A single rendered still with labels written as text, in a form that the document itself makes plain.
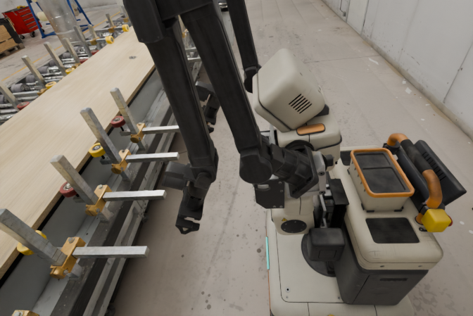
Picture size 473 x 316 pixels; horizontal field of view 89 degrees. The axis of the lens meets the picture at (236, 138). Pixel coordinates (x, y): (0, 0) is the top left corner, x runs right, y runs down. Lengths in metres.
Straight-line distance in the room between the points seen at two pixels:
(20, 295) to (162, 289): 0.79
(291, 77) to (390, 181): 0.61
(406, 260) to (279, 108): 0.67
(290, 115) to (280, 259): 1.00
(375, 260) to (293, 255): 0.60
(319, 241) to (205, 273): 0.99
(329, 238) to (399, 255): 0.22
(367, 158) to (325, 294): 0.71
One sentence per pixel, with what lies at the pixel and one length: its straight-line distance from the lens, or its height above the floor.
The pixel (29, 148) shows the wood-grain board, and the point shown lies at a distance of 1.77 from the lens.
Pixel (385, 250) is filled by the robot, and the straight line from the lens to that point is 1.00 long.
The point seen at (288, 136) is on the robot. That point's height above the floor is 1.22.
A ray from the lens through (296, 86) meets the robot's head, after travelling 0.61.
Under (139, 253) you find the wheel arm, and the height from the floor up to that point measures 0.82.
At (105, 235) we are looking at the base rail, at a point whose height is 0.70.
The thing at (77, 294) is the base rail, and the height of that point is 0.70.
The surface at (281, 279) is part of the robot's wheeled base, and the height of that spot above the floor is 0.28.
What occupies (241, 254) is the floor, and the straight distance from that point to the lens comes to 1.82.
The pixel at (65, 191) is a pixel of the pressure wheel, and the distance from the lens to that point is 1.29.
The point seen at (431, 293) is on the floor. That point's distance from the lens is 1.94.
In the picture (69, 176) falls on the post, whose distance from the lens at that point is 1.14.
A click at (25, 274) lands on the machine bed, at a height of 0.74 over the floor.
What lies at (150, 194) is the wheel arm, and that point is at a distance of 1.16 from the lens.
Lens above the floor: 1.65
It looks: 40 degrees down
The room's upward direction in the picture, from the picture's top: 9 degrees counter-clockwise
